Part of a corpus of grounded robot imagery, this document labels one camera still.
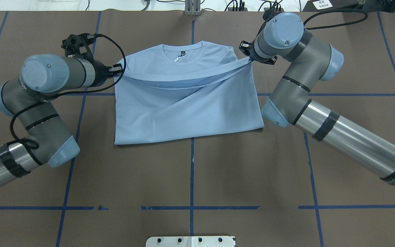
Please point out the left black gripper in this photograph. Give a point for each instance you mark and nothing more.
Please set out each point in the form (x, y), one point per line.
(100, 72)

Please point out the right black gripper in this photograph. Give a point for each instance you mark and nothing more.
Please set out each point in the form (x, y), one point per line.
(251, 54)

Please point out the light blue t-shirt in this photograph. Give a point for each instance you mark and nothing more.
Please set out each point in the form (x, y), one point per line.
(178, 92)

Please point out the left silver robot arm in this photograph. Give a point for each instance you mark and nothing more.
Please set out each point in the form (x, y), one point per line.
(28, 98)

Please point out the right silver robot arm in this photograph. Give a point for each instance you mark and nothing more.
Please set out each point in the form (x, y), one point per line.
(292, 103)

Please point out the black power adapter box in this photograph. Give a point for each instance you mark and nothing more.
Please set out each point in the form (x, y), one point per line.
(329, 5)

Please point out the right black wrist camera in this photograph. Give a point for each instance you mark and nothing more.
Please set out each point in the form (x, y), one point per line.
(272, 11)

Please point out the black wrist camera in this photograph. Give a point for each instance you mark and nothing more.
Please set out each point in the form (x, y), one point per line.
(272, 11)
(77, 46)

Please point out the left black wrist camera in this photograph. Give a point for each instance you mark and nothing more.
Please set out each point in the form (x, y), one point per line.
(77, 46)

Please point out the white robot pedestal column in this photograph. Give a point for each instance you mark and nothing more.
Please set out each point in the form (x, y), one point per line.
(191, 241)

